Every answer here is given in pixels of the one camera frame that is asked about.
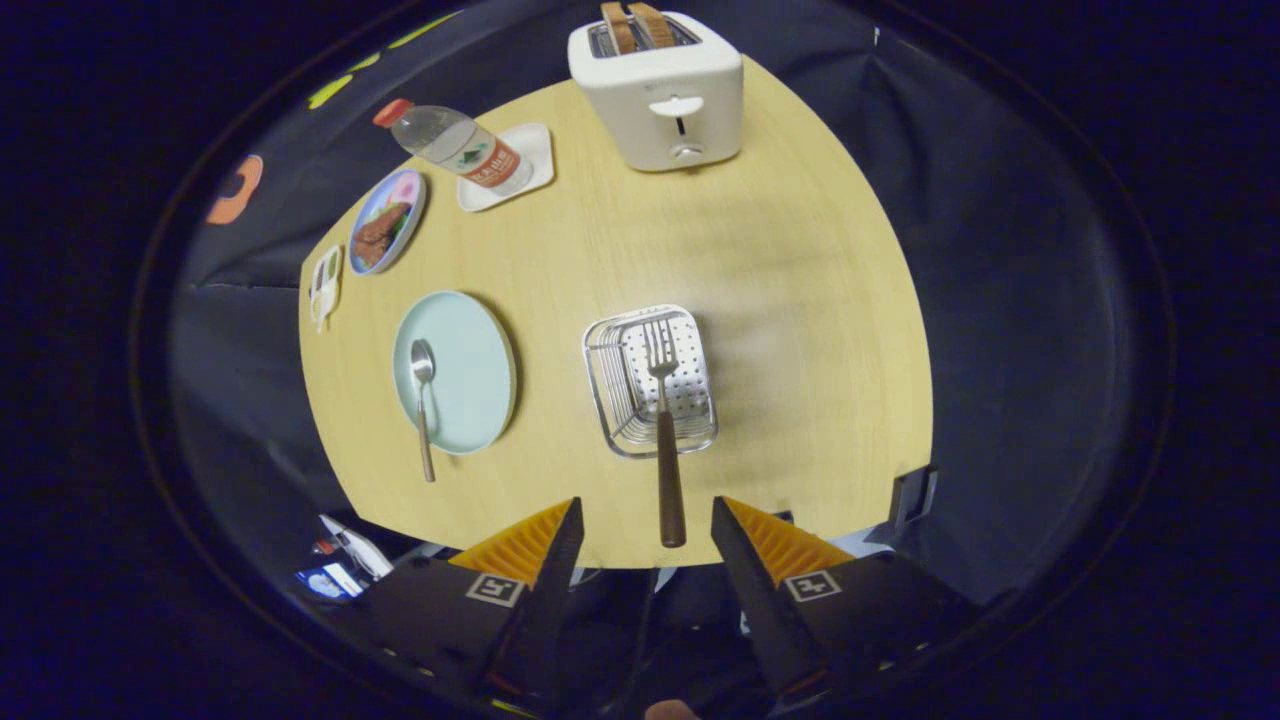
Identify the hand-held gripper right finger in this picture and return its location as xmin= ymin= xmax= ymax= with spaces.
xmin=710 ymin=496 xmax=986 ymax=709

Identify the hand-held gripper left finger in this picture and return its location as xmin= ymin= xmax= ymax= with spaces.
xmin=340 ymin=497 xmax=586 ymax=713

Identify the brown-handled fork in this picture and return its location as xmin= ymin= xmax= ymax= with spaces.
xmin=642 ymin=318 xmax=688 ymax=549

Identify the metal mesh basket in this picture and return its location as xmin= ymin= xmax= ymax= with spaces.
xmin=583 ymin=305 xmax=719 ymax=459

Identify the blue and white object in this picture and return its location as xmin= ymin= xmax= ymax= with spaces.
xmin=296 ymin=564 xmax=367 ymax=602

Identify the light green plate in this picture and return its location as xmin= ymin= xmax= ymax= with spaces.
xmin=392 ymin=290 xmax=518 ymax=457

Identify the metal spoon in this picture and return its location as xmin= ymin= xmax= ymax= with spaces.
xmin=410 ymin=338 xmax=438 ymax=484

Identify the white divided sauce dish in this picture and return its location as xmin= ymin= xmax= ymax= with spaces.
xmin=309 ymin=244 xmax=344 ymax=334

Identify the blue food plate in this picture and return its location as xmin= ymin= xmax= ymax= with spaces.
xmin=348 ymin=168 xmax=428 ymax=276

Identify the white square coaster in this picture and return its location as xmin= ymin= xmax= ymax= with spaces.
xmin=457 ymin=123 xmax=556 ymax=213

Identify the red-capped water bottle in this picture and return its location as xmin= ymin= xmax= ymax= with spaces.
xmin=373 ymin=98 xmax=534 ymax=197

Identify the white toaster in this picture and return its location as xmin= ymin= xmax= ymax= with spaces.
xmin=568 ymin=10 xmax=745 ymax=173

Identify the brown bread slice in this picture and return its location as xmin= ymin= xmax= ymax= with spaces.
xmin=628 ymin=2 xmax=676 ymax=51
xmin=601 ymin=2 xmax=638 ymax=56

